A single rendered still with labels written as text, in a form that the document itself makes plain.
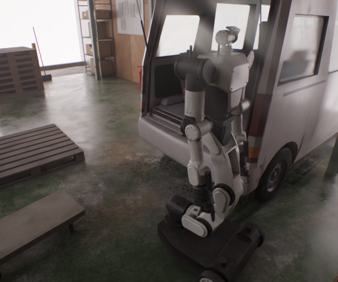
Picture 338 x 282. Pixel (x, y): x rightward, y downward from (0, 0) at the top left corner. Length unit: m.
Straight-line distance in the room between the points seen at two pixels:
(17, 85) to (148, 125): 4.41
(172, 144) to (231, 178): 1.02
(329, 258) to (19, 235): 2.19
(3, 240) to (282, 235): 2.04
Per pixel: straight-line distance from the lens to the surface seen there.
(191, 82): 1.13
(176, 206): 1.85
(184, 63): 1.14
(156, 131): 2.53
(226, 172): 1.45
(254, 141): 1.86
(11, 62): 6.51
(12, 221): 2.23
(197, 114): 1.17
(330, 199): 2.86
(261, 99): 1.79
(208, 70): 1.13
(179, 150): 2.30
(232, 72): 1.22
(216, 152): 1.39
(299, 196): 2.75
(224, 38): 1.26
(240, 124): 1.60
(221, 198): 1.50
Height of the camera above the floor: 1.54
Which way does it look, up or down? 26 degrees down
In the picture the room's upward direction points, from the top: straight up
